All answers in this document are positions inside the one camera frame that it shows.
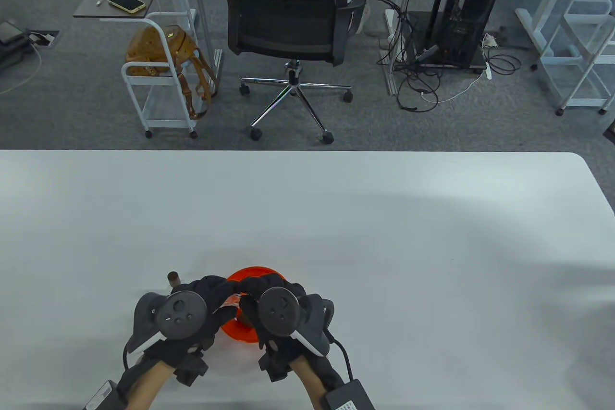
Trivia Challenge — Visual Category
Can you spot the person's right hand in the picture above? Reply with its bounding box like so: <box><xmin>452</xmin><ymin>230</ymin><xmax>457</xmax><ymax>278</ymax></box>
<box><xmin>238</xmin><ymin>272</ymin><xmax>336</xmax><ymax>383</ymax></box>

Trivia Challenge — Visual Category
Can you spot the person's left hand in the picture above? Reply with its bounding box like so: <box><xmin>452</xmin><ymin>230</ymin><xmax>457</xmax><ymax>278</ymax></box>
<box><xmin>124</xmin><ymin>275</ymin><xmax>242</xmax><ymax>386</ymax></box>

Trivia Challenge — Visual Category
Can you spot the black right forearm sensor pack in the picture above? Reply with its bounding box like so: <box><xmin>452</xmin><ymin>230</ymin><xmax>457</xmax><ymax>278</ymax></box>
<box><xmin>322</xmin><ymin>379</ymin><xmax>375</xmax><ymax>410</ymax></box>

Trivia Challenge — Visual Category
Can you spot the person's right forearm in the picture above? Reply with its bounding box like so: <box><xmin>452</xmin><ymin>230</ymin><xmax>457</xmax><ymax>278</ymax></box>
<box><xmin>287</xmin><ymin>355</ymin><xmax>343</xmax><ymax>410</ymax></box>

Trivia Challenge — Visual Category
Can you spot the black left forearm sensor pack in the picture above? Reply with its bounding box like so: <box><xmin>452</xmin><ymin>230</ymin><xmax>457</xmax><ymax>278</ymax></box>
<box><xmin>82</xmin><ymin>380</ymin><xmax>126</xmax><ymax>410</ymax></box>

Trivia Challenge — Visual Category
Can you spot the person's left forearm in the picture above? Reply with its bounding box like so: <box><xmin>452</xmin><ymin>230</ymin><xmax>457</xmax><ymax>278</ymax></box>
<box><xmin>118</xmin><ymin>355</ymin><xmax>176</xmax><ymax>410</ymax></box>

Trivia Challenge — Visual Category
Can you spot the dark grey right hand controller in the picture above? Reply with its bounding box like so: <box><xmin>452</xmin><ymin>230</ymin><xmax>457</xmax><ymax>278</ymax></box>
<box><xmin>258</xmin><ymin>286</ymin><xmax>335</xmax><ymax>358</ymax></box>

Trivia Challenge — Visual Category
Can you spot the dark grey hand controller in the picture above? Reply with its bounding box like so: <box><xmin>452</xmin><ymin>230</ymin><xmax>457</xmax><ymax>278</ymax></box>
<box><xmin>127</xmin><ymin>291</ymin><xmax>208</xmax><ymax>353</ymax></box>
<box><xmin>258</xmin><ymin>286</ymin><xmax>335</xmax><ymax>358</ymax></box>

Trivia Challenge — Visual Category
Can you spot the dark grey left hand controller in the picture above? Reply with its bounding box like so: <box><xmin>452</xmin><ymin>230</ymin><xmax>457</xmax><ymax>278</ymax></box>
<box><xmin>127</xmin><ymin>291</ymin><xmax>208</xmax><ymax>353</ymax></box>

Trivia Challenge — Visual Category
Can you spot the orange translucent plastic bowl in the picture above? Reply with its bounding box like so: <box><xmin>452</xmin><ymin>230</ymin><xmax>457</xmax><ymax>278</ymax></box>
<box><xmin>219</xmin><ymin>265</ymin><xmax>290</xmax><ymax>344</ymax></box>

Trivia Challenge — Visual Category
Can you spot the brown leather backpack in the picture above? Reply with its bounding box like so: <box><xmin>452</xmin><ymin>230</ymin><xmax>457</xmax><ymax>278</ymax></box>
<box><xmin>125</xmin><ymin>25</ymin><xmax>220</xmax><ymax>121</ymax></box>

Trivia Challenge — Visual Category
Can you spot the black mesh office chair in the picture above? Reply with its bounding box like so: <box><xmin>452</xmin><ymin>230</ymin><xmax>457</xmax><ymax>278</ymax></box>
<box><xmin>220</xmin><ymin>0</ymin><xmax>371</xmax><ymax>145</ymax></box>

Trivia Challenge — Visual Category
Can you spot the silver desk leg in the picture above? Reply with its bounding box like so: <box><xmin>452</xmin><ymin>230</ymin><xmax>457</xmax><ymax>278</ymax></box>
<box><xmin>187</xmin><ymin>0</ymin><xmax>225</xmax><ymax>85</ymax></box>

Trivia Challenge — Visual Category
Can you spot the smartphone in yellow case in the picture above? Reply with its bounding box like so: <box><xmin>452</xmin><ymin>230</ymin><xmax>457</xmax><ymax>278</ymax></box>
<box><xmin>107</xmin><ymin>0</ymin><xmax>146</xmax><ymax>14</ymax></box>

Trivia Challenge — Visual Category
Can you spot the black floor socket box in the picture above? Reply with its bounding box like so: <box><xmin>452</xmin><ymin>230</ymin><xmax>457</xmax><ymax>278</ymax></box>
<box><xmin>24</xmin><ymin>29</ymin><xmax>61</xmax><ymax>49</ymax></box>

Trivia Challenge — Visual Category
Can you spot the white cart with brown top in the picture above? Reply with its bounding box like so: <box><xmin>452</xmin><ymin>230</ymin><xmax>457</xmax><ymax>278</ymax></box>
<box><xmin>73</xmin><ymin>0</ymin><xmax>200</xmax><ymax>139</ymax></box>

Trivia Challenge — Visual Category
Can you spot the white power strip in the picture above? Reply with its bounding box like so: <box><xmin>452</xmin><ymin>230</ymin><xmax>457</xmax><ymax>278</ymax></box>
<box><xmin>482</xmin><ymin>34</ymin><xmax>494</xmax><ymax>80</ymax></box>

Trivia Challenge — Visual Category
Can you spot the black computer tower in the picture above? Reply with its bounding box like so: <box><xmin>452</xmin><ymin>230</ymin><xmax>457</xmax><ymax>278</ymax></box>
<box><xmin>441</xmin><ymin>0</ymin><xmax>505</xmax><ymax>66</ymax></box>

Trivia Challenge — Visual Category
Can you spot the black right glove cable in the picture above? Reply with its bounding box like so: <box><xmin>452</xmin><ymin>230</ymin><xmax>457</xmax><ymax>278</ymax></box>
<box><xmin>328</xmin><ymin>331</ymin><xmax>356</xmax><ymax>384</ymax></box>

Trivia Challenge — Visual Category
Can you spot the white desk leg frame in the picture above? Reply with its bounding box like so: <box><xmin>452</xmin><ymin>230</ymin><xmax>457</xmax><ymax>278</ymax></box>
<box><xmin>380</xmin><ymin>0</ymin><xmax>423</xmax><ymax>96</ymax></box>

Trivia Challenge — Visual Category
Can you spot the tangle of black cables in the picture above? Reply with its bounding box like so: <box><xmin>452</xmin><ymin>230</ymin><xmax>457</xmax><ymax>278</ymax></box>
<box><xmin>368</xmin><ymin>0</ymin><xmax>523</xmax><ymax>113</ymax></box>

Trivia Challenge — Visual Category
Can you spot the thin white cable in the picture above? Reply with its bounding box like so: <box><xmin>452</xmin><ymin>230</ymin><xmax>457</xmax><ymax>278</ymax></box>
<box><xmin>421</xmin><ymin>71</ymin><xmax>487</xmax><ymax>104</ymax></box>

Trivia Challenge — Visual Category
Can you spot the white floor cable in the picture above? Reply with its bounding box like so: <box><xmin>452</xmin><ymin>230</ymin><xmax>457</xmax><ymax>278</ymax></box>
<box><xmin>0</xmin><ymin>42</ymin><xmax>44</xmax><ymax>96</ymax></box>

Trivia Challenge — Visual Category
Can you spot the white wire rolling cart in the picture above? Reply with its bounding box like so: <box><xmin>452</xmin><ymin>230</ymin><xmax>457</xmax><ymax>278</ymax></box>
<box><xmin>531</xmin><ymin>0</ymin><xmax>615</xmax><ymax>117</ymax></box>

